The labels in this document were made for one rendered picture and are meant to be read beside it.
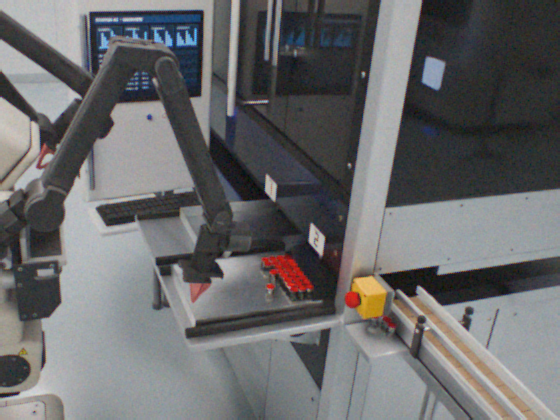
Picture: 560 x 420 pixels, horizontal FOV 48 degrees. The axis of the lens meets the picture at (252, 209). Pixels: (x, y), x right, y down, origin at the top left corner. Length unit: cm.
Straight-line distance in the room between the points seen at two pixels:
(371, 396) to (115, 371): 129
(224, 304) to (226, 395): 107
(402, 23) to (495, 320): 97
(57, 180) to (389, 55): 73
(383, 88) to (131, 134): 116
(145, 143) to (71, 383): 106
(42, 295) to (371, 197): 81
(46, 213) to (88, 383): 152
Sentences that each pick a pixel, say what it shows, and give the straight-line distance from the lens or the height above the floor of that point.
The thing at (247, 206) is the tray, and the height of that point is 90.
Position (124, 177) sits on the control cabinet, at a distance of 235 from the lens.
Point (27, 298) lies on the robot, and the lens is 159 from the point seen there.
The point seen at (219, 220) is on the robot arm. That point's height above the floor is 117.
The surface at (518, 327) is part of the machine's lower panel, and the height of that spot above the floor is 75.
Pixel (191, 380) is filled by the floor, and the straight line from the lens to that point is 274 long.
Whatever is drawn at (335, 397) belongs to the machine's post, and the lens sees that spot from 180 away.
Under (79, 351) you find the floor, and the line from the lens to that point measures 292.
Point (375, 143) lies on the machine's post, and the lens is 141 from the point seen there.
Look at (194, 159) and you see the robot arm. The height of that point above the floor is 132.
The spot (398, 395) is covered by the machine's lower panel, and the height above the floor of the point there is 58.
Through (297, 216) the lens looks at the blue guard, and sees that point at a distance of 180.
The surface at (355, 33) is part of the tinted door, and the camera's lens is 149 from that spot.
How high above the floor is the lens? 183
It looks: 26 degrees down
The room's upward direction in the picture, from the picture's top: 4 degrees clockwise
